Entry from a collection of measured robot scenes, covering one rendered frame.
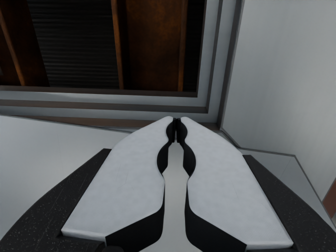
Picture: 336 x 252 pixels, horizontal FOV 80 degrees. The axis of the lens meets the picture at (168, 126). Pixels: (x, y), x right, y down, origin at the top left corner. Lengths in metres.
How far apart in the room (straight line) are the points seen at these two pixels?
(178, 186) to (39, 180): 0.11
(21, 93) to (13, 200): 0.09
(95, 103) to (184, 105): 0.07
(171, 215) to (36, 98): 0.14
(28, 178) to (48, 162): 0.03
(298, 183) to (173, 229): 0.11
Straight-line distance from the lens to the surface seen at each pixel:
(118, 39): 0.25
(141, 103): 0.15
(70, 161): 0.17
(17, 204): 0.23
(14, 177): 0.21
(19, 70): 0.31
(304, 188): 0.19
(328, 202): 0.26
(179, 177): 0.16
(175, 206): 0.18
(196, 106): 0.15
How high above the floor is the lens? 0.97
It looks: 61 degrees down
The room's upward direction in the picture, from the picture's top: 175 degrees counter-clockwise
